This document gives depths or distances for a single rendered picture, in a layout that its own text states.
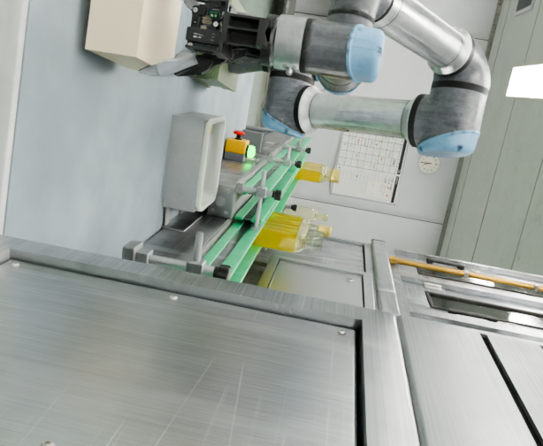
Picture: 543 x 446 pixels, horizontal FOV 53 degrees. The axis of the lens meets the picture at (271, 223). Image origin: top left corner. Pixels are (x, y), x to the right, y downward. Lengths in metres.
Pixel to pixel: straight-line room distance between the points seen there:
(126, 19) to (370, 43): 0.34
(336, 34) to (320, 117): 0.55
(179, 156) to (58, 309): 0.79
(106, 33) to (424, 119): 0.66
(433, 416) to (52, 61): 0.63
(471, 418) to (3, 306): 0.42
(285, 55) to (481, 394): 0.50
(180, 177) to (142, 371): 0.88
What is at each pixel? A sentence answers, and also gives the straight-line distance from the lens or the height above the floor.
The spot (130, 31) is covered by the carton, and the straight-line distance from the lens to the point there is 0.82.
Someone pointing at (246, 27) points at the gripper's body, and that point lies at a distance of 0.81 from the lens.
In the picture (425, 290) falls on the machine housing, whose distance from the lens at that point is 1.95.
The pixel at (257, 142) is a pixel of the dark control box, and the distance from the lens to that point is 2.14.
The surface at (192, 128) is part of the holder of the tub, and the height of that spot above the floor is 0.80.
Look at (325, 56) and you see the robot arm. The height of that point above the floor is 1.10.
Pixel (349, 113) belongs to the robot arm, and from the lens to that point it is 1.28.
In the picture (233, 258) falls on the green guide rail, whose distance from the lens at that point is 1.25.
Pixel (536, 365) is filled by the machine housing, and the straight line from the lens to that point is 0.62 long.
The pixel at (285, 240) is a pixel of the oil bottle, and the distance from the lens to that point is 1.56.
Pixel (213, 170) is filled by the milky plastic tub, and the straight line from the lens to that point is 1.45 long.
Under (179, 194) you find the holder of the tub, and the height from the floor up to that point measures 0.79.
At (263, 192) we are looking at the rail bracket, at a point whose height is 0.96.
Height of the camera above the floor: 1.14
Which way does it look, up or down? 6 degrees down
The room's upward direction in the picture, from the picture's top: 101 degrees clockwise
